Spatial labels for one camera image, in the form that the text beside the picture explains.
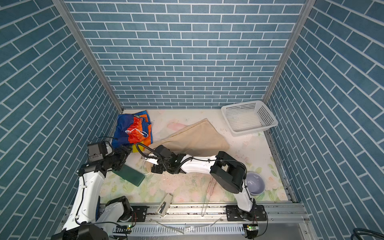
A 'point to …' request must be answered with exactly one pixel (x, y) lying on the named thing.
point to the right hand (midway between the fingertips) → (154, 155)
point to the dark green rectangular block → (129, 175)
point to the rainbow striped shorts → (132, 129)
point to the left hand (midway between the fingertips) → (130, 151)
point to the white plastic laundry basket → (248, 118)
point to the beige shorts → (198, 138)
